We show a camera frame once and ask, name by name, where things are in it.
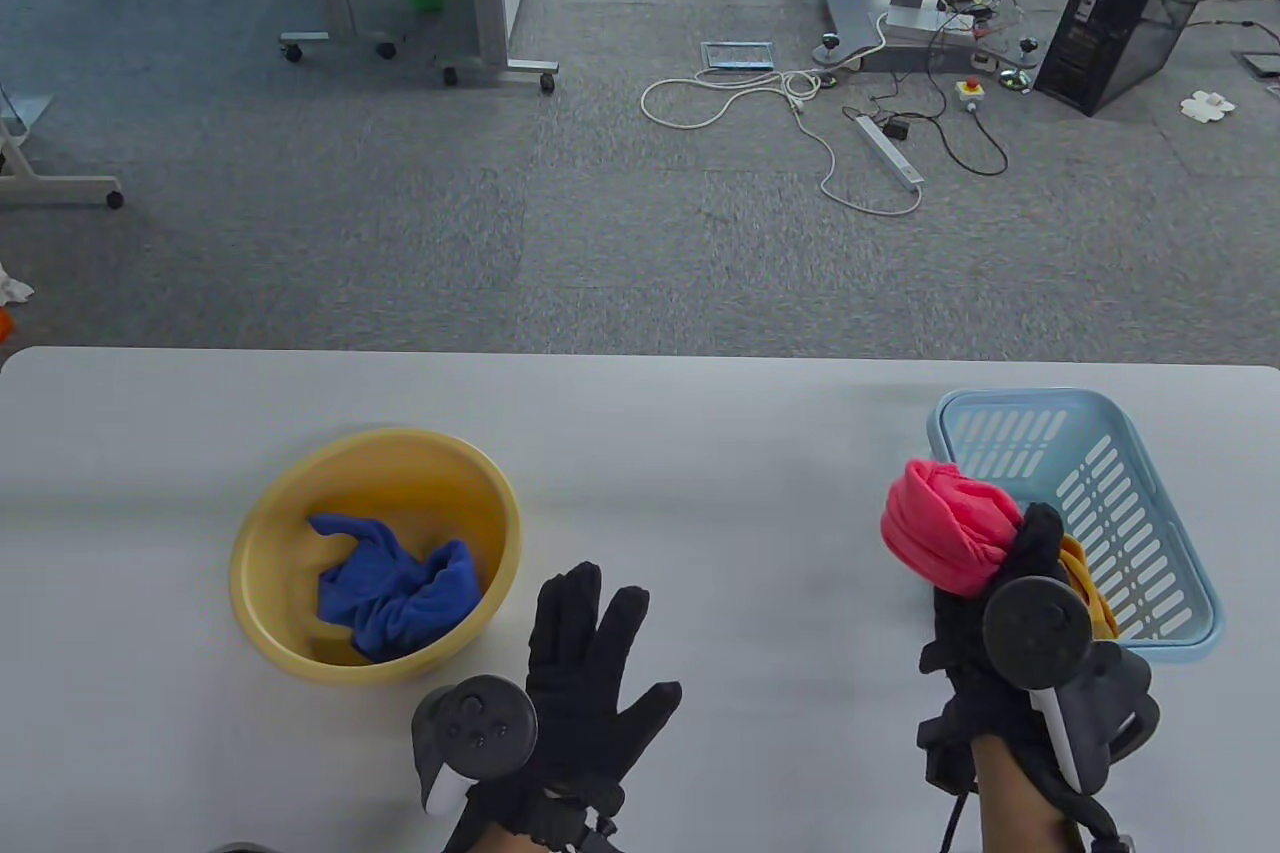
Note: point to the person's right hand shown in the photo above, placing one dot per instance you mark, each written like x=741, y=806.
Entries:
x=960, y=673

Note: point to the person's left hand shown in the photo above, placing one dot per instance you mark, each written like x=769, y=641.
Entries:
x=580, y=683

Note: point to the yellow square towel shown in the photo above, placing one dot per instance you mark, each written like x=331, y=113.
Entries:
x=1095, y=608

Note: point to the pink square towel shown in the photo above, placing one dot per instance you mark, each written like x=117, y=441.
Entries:
x=940, y=523

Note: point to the blue square towel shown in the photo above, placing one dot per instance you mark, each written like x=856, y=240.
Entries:
x=400, y=593

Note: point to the person's right forearm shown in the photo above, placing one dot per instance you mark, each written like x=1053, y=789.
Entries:
x=1015, y=803

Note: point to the person's left forearm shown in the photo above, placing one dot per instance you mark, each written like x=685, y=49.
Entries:
x=510, y=841

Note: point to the light blue plastic basket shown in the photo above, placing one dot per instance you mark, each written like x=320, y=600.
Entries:
x=1100, y=483

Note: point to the yellow plastic basin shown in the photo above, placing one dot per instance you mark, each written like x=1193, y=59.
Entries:
x=400, y=473

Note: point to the black power adapter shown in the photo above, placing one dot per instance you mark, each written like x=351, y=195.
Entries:
x=895, y=130

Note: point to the red emergency stop button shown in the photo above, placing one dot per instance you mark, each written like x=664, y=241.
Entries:
x=970, y=93

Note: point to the white crumpled paper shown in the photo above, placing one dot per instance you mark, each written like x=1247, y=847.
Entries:
x=1208, y=105

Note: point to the silver floor outlet box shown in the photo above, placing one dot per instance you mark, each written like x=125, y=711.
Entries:
x=738, y=56

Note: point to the white paper scrap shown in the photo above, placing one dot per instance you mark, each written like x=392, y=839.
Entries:
x=15, y=290

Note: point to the black computer tower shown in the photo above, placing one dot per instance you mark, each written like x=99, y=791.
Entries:
x=1150, y=3

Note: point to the grey wheeled table foot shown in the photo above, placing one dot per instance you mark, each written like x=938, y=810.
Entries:
x=60, y=188

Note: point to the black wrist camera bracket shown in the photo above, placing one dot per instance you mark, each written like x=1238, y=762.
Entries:
x=590, y=833
x=945, y=763

